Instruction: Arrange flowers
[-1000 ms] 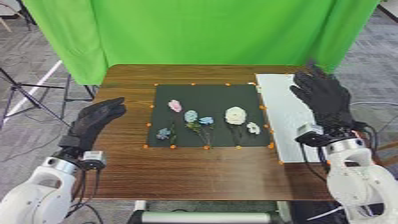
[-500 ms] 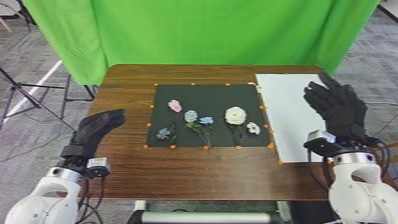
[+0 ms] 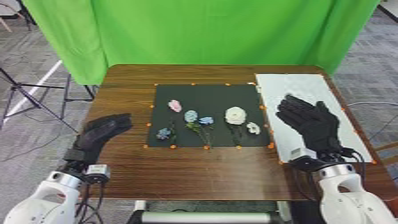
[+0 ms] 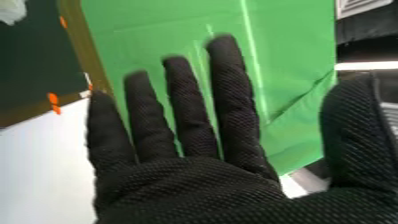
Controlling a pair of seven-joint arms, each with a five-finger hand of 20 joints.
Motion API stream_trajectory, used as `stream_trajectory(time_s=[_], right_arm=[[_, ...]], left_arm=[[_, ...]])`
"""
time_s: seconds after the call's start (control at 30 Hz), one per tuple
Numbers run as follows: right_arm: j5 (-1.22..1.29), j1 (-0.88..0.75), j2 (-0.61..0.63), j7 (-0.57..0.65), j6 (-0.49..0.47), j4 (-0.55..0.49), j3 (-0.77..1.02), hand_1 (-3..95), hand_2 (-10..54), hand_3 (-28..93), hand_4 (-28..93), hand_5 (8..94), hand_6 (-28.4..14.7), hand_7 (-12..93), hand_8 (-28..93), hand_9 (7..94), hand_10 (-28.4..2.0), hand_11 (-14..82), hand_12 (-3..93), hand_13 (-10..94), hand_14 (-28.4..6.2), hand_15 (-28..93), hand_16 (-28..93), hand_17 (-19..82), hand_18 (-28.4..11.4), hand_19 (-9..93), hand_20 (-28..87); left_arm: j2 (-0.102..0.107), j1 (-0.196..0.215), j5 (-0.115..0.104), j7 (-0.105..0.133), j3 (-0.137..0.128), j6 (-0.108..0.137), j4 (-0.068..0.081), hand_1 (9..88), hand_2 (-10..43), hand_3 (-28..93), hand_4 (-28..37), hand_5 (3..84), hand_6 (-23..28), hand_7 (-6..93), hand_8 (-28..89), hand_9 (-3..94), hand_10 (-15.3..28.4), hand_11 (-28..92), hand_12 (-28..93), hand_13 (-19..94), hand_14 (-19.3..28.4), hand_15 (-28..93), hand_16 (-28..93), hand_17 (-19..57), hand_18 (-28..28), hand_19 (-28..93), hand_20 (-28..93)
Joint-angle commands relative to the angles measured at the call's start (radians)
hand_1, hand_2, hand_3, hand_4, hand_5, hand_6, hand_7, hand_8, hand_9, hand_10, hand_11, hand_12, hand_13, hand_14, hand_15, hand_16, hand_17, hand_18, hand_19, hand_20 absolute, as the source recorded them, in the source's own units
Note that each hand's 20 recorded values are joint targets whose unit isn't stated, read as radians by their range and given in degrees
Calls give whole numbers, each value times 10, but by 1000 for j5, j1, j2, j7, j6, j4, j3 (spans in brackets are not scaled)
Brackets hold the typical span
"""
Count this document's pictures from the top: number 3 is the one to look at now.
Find white sheet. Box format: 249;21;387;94
254;73;376;164

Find black tripod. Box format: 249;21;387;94
0;67;80;134

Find small blue flower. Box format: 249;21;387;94
154;127;174;141

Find small white flower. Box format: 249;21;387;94
245;121;263;136

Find dark mat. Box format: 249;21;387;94
144;83;273;149

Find light blue flower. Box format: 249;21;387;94
183;109;213;148

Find large white flower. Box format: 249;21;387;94
224;106;249;147

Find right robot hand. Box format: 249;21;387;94
275;94;346;155

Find pink flower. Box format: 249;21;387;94
167;99;185;147

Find pale grey bar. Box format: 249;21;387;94
131;199;293;224

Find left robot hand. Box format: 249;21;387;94
73;113;135;155

